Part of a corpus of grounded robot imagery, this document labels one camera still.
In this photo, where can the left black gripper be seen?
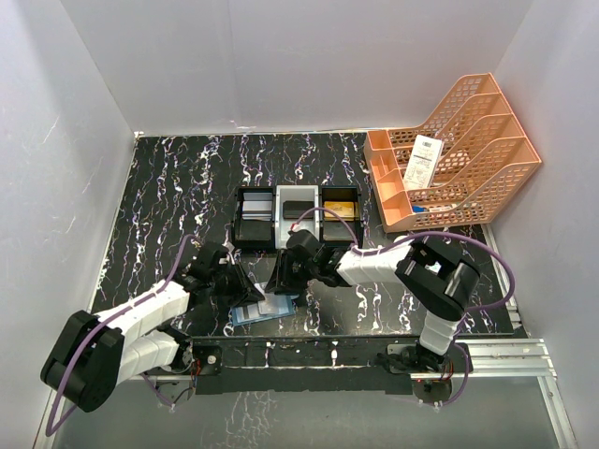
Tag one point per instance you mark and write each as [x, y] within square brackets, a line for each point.
[229, 279]

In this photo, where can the white paper receipt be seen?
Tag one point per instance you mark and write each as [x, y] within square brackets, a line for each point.
[422, 163]

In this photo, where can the white magnetic stripe card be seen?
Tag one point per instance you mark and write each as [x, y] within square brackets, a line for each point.
[256, 206]

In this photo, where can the three-compartment black white tray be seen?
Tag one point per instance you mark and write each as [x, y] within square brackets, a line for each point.
[272, 235]

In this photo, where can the blue leather card holder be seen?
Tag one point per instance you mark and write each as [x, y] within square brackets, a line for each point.
[271, 301]

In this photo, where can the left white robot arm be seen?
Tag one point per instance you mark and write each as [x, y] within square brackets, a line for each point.
[97, 351]

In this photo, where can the gold credit card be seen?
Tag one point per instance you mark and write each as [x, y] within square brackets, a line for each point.
[337, 210]

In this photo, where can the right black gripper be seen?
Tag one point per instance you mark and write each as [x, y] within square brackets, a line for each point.
[287, 269]

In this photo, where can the orange mesh file organizer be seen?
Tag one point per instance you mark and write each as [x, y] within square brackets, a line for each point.
[486, 158]

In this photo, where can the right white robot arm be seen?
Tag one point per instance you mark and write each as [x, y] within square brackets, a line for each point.
[436, 275]

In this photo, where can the black credit card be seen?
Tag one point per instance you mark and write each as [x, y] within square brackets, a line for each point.
[293, 209]

